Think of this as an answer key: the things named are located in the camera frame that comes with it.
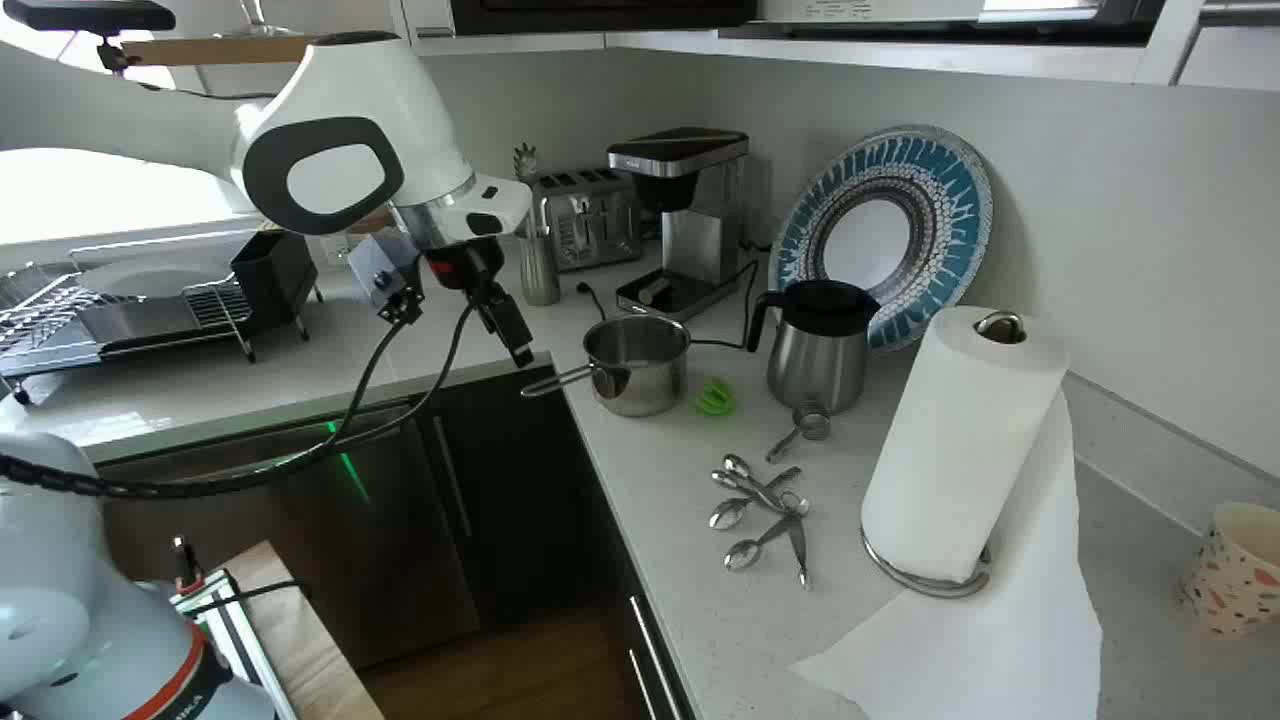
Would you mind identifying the metal paper towel holder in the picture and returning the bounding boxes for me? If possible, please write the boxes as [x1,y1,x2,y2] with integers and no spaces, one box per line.
[856,309,1032,604]

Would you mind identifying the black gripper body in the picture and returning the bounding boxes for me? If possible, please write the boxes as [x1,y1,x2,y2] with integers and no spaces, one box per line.
[418,236,512,301]

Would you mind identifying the steel black coffee maker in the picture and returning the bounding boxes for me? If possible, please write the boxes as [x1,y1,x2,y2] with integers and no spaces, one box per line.
[603,125,770,323]

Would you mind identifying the steel coffee scoop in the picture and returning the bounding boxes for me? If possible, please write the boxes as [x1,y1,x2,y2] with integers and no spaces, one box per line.
[763,403,833,467]

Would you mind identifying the dark dishwasher front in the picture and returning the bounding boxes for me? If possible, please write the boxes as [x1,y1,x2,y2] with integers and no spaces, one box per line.
[95,396,484,673]

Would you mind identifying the dark drawer cabinet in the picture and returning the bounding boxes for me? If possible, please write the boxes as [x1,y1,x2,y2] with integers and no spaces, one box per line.
[563,396,695,720]

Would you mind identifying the black dish rack caddy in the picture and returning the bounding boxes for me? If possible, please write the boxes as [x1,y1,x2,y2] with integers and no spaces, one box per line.
[230,226,321,330]

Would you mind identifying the steel measuring spoon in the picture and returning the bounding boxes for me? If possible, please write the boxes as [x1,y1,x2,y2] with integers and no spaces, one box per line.
[714,453,806,498]
[721,511,802,576]
[777,496,816,591]
[704,484,811,535]

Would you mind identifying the blue patterned decorative plate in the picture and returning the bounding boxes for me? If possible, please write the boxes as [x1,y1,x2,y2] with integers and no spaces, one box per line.
[763,120,997,356]

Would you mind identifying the wooden stand table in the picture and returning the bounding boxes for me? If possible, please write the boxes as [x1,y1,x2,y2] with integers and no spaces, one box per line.
[195,535,386,720]

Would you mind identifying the steel built-in microwave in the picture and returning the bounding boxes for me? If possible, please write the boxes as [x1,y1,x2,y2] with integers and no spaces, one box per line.
[751,0,1172,46]

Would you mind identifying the steel utensil cup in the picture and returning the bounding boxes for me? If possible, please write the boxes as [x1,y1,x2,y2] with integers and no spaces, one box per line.
[512,231,563,309]

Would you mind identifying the patterned paper cup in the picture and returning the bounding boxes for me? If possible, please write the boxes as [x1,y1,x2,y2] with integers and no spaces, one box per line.
[1180,498,1280,639]

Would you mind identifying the dark cabinet door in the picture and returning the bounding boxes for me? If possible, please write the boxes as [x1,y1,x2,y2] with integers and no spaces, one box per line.
[430,368,593,633]

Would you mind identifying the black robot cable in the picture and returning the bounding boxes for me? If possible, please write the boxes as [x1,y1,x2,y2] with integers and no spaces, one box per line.
[0,296,484,502]

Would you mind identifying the wooden beam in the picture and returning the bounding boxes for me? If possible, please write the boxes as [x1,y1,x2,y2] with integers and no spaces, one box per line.
[116,33,314,70]

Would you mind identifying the white upper cabinet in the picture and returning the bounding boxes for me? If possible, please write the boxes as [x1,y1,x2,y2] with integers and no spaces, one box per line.
[1177,0,1280,97]

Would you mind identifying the steel saucepan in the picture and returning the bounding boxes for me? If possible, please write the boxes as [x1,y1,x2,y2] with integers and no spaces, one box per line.
[514,313,695,420]

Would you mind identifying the small green object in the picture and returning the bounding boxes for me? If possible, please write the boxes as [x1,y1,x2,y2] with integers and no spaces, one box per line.
[692,374,738,420]

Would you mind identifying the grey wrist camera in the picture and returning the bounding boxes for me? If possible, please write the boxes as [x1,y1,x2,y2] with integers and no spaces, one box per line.
[347,231,428,323]

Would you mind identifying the white paper towel roll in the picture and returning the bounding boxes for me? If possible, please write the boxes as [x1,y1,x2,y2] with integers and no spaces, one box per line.
[793,303,1108,720]

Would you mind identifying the metal dish rack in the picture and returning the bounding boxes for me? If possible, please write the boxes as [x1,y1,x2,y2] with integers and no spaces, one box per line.
[0,225,323,392]

